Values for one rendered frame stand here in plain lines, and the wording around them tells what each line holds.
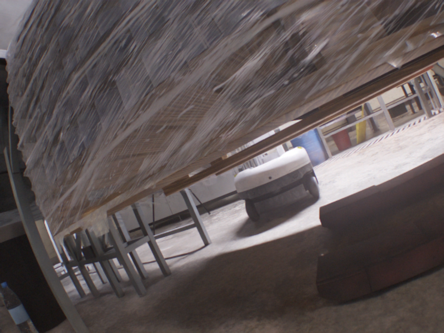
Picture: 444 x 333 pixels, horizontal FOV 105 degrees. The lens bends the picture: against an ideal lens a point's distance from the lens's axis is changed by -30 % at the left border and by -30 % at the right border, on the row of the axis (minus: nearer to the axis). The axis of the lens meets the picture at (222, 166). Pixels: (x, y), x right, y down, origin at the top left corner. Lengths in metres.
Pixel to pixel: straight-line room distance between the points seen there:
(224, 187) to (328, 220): 2.44
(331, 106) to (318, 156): 2.64
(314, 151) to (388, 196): 2.49
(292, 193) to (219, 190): 1.93
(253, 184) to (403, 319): 1.24
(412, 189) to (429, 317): 0.59
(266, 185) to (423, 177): 0.93
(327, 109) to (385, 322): 0.60
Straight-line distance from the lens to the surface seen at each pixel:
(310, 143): 3.37
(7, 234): 1.41
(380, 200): 0.98
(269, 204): 1.53
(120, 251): 1.21
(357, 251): 0.61
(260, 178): 1.51
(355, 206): 0.96
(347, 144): 3.96
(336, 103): 0.78
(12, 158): 0.99
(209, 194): 3.39
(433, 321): 0.53
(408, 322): 0.53
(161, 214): 3.94
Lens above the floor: 0.39
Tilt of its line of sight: 2 degrees up
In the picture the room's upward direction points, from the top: 24 degrees counter-clockwise
